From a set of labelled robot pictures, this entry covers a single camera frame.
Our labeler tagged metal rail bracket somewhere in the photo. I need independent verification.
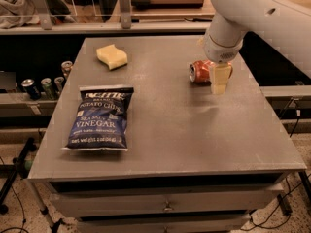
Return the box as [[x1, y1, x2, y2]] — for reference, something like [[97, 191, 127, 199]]
[[32, 0, 52, 30], [119, 0, 131, 29]]

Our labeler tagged black tripod stand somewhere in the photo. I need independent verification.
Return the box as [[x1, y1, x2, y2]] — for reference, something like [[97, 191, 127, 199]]
[[0, 137, 37, 215]]

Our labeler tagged black floor cable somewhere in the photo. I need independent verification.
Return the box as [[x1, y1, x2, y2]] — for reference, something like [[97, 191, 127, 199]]
[[241, 173, 311, 232]]

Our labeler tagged middle metal rail bracket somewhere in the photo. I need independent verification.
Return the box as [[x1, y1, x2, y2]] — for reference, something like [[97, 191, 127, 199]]
[[119, 0, 131, 29]]

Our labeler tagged red coke can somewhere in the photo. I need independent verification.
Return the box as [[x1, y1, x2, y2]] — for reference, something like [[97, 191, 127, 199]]
[[189, 60, 233, 83]]

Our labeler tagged green soda can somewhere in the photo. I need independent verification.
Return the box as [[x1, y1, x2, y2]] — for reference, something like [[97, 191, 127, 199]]
[[41, 78, 57, 100]]

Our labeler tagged grey cloth pile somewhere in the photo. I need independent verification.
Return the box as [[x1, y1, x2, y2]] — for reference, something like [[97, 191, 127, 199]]
[[0, 0, 66, 30]]

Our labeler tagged grey drawer cabinet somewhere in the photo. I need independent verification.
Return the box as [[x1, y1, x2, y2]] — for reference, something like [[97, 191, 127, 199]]
[[28, 36, 304, 222]]

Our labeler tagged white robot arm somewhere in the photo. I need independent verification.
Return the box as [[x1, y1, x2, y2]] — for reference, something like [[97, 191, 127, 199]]
[[204, 0, 311, 86]]

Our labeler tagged left metal rail bracket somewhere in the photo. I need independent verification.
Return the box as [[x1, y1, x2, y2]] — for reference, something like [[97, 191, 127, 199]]
[[32, 0, 52, 30]]

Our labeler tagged upper drawer with handle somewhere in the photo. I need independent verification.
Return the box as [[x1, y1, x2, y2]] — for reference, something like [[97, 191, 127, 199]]
[[50, 183, 283, 218]]

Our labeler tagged blue soda can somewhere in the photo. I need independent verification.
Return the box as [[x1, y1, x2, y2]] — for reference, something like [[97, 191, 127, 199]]
[[21, 79, 41, 100]]

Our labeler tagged orange soda can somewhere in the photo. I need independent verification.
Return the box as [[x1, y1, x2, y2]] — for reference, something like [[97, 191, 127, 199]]
[[61, 61, 73, 79]]

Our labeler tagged drawer with handle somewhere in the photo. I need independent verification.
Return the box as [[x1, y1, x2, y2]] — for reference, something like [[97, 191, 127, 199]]
[[77, 214, 250, 233], [50, 183, 283, 218]]

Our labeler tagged blue potato chips bag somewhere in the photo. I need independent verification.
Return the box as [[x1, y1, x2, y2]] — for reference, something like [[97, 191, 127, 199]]
[[66, 84, 134, 150]]

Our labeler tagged silver soda can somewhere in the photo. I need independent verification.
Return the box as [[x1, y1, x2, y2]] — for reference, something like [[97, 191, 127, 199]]
[[54, 77, 64, 93]]

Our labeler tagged yellow sponge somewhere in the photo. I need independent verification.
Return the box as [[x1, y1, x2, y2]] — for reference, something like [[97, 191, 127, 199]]
[[96, 44, 127, 70]]

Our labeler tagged lower drawer with handle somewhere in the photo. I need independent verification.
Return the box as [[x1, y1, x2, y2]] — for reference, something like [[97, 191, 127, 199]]
[[77, 214, 250, 233]]

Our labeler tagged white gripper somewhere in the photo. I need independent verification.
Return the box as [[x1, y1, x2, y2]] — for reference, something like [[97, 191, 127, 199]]
[[203, 13, 248, 95]]

